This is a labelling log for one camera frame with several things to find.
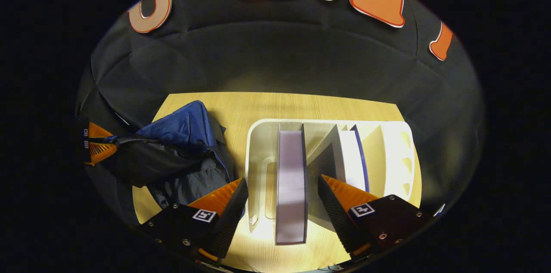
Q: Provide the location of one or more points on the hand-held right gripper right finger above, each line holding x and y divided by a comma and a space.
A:
338, 221

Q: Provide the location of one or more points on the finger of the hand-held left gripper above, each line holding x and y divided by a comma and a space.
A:
98, 152
95, 131

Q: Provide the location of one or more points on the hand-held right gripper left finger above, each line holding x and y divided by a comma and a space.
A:
228, 225

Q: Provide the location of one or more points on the blue spine book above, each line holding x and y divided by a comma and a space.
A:
351, 156

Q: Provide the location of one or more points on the blue schoolbag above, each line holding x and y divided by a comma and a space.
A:
185, 122

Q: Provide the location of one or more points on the white bookshelf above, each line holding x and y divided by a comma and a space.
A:
396, 156

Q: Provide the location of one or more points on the white spine book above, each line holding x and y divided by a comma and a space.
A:
290, 178

